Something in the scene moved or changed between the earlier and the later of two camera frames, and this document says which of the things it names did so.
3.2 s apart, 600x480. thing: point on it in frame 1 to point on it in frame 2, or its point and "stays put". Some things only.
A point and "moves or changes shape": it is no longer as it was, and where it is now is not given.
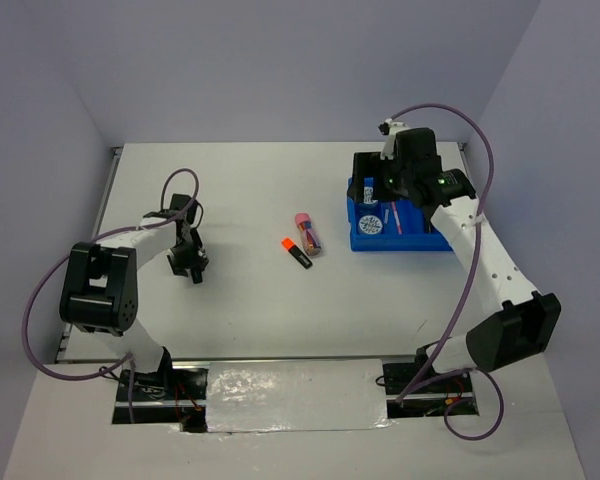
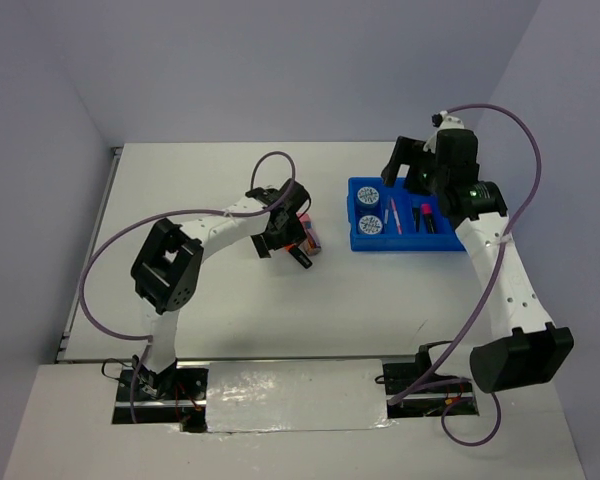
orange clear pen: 397,218 stays put
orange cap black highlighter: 288,245 stays put
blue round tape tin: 368,195 stays put
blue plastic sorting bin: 392,226 stays put
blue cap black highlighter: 197,276 moves or changes shape
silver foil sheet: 301,395 stays put
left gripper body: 187,255 to 290,233
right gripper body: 391,176 to 424,175
